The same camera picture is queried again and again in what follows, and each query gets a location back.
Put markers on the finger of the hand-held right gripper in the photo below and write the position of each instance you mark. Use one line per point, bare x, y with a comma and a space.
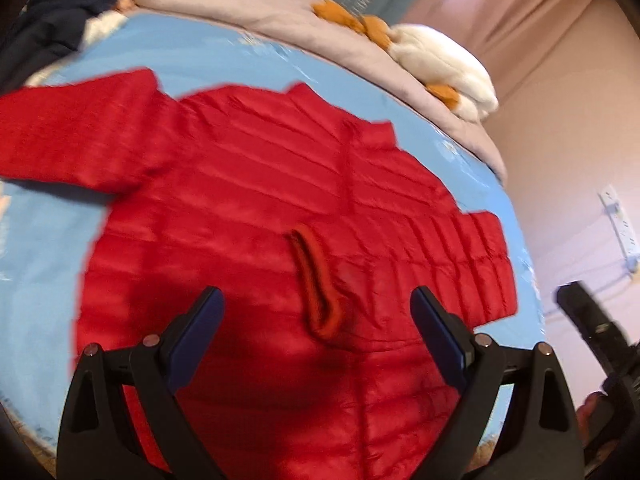
585, 310

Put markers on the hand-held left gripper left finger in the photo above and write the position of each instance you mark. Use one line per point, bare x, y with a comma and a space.
197, 340

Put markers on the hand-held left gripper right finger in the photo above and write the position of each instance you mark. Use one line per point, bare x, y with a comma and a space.
436, 332

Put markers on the red down jacket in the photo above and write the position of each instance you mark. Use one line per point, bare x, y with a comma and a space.
250, 185

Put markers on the person's right hand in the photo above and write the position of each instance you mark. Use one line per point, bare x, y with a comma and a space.
590, 417

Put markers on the white power strip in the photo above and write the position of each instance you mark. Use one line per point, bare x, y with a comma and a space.
620, 220

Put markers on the white goose plush toy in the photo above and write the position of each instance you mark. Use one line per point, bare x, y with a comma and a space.
440, 55

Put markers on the blue floral bed sheet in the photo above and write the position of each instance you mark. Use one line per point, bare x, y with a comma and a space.
225, 55

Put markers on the pink curtain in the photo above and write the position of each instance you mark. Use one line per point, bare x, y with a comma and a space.
500, 20

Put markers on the white cloth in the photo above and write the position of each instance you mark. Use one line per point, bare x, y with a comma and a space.
105, 22

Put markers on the grey blanket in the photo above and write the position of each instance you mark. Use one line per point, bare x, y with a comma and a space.
225, 0

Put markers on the small orange toy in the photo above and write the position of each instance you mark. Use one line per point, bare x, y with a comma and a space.
125, 4

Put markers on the dark navy clothing pile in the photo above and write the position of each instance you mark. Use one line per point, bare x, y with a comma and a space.
45, 25

